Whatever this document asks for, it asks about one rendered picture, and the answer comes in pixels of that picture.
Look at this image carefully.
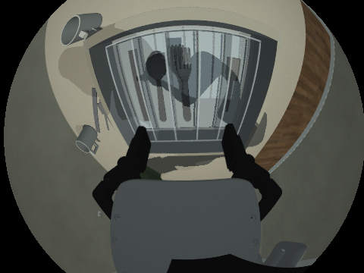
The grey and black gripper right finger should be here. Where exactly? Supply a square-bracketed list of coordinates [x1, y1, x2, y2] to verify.
[221, 124, 282, 221]

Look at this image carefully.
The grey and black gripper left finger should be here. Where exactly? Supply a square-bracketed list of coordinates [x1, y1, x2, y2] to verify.
[93, 126, 151, 220]

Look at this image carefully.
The grey drawer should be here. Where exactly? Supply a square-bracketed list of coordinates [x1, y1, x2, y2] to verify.
[83, 7, 283, 156]

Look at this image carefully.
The grey mug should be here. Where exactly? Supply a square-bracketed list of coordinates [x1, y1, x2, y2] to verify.
[61, 13, 102, 46]
[75, 125, 99, 155]

